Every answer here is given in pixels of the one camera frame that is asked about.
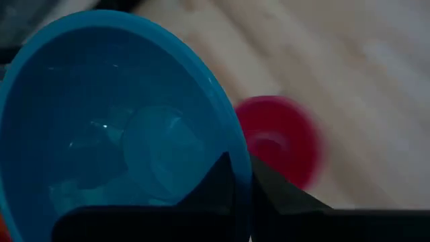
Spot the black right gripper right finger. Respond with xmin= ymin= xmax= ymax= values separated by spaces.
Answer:
xmin=249 ymin=154 xmax=337 ymax=242

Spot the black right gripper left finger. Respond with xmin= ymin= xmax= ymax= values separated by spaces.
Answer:
xmin=175 ymin=151 xmax=237 ymax=242

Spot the blue plastic bowl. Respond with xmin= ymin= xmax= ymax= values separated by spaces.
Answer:
xmin=0 ymin=9 xmax=254 ymax=242

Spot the small magenta plastic bowl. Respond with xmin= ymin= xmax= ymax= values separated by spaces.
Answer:
xmin=234 ymin=95 xmax=326 ymax=191

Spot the black aluminium table frame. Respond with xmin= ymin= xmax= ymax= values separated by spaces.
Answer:
xmin=93 ymin=0 xmax=142 ymax=11

